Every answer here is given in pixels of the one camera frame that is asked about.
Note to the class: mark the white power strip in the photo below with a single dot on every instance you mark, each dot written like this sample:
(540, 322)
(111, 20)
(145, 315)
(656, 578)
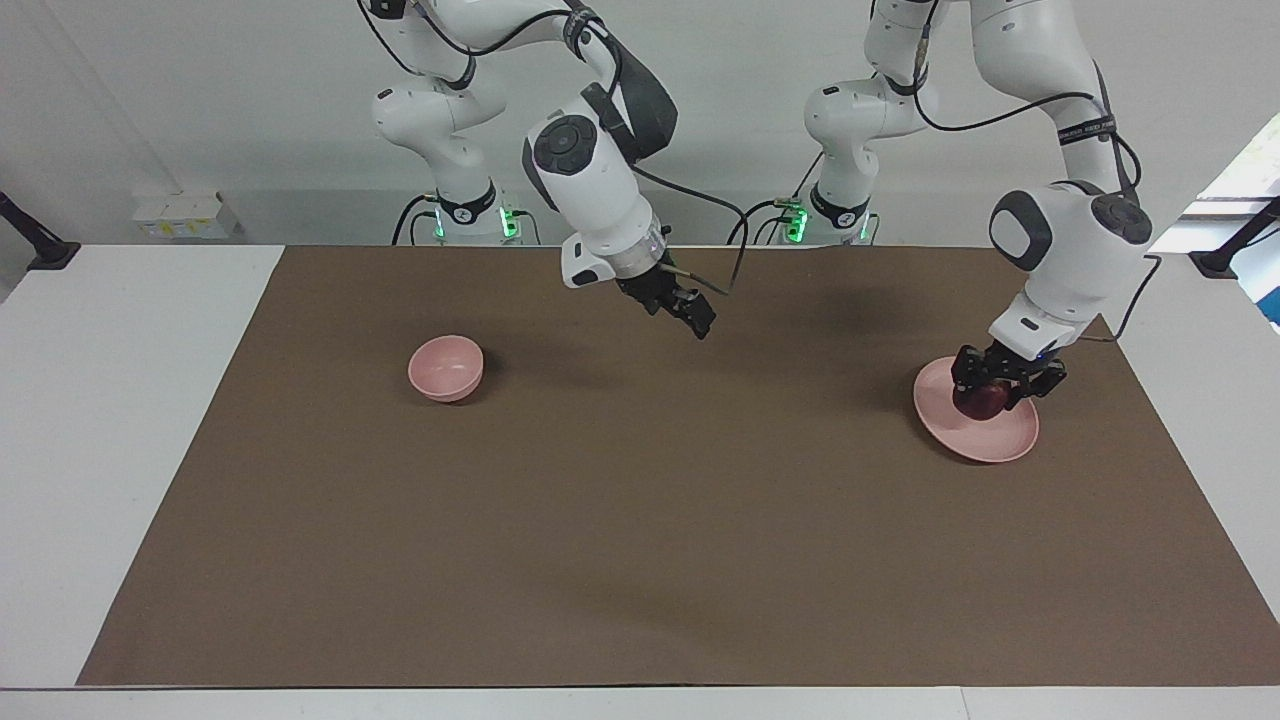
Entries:
(185, 215)

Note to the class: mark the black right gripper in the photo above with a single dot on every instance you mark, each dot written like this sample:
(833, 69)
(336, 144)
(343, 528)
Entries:
(652, 288)

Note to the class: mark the black clamp stand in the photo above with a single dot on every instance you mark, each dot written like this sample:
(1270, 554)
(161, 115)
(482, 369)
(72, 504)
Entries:
(35, 245)
(1235, 250)

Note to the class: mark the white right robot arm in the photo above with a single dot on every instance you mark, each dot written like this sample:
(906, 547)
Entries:
(590, 190)

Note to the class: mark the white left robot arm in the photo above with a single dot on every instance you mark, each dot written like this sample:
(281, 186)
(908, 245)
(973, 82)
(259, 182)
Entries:
(1060, 260)

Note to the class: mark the pink bowl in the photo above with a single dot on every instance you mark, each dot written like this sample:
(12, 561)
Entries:
(445, 368)

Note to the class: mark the dark red apple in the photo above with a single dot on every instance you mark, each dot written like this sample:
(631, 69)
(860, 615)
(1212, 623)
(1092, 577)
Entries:
(985, 402)

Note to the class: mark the pink plate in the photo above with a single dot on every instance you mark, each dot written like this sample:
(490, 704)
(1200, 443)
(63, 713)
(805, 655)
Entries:
(985, 440)

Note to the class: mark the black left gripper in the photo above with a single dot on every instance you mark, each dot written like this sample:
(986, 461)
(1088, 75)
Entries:
(1012, 366)

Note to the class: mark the brown table mat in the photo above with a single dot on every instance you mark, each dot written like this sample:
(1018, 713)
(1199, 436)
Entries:
(640, 520)

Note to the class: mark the blue box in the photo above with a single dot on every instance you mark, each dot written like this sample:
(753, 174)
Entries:
(1268, 300)

